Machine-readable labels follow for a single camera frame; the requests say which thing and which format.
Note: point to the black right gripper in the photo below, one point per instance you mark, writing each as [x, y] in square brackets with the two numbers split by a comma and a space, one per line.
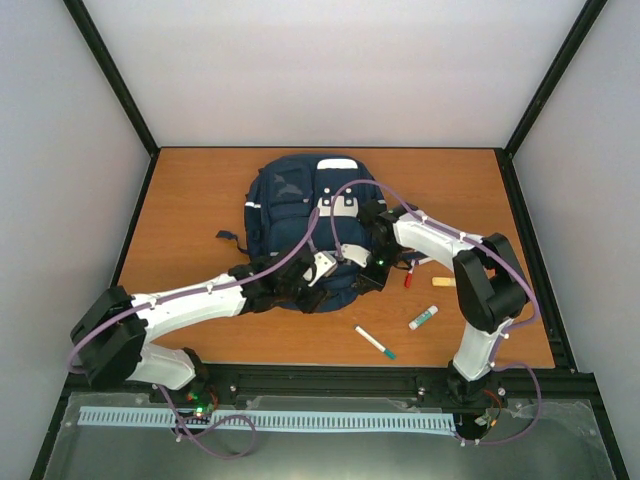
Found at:
[377, 281]

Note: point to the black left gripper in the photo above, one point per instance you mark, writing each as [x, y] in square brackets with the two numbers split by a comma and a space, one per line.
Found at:
[310, 304]

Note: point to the green capped white marker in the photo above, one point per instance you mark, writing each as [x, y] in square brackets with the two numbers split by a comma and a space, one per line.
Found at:
[374, 342]

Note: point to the navy blue student backpack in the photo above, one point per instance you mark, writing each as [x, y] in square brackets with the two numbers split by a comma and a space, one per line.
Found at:
[311, 201]

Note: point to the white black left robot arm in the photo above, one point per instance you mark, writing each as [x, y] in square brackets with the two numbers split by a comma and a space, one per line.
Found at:
[115, 340]

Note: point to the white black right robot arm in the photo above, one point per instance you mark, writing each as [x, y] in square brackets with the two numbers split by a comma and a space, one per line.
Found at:
[491, 287]

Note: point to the red capped white marker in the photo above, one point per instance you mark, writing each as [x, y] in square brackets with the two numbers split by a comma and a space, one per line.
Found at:
[409, 274]

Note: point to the yellow highlighter pen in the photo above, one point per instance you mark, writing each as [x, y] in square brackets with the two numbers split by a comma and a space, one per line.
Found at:
[443, 282]

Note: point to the green white glue stick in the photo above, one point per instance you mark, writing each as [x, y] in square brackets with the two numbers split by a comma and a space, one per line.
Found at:
[423, 317]

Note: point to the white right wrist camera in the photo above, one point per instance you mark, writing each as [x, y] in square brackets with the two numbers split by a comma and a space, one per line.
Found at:
[355, 254]

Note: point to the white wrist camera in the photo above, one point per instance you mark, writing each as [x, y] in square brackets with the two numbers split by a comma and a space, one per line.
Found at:
[355, 254]
[324, 265]

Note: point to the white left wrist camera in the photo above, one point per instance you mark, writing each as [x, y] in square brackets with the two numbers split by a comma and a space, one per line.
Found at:
[324, 265]

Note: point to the light blue slotted cable duct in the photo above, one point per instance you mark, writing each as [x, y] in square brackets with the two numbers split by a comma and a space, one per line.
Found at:
[272, 421]

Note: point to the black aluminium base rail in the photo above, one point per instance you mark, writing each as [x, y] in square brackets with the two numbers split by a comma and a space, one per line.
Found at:
[422, 387]

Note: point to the metal front base plate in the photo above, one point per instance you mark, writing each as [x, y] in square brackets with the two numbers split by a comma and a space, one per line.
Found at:
[561, 440]

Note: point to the black right frame post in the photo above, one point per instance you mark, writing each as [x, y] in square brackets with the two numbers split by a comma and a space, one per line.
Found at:
[569, 48]

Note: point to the black frame post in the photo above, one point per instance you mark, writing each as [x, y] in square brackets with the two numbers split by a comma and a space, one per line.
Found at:
[569, 48]
[98, 48]

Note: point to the black left frame post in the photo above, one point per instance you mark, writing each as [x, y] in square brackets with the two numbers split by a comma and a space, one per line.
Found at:
[98, 48]

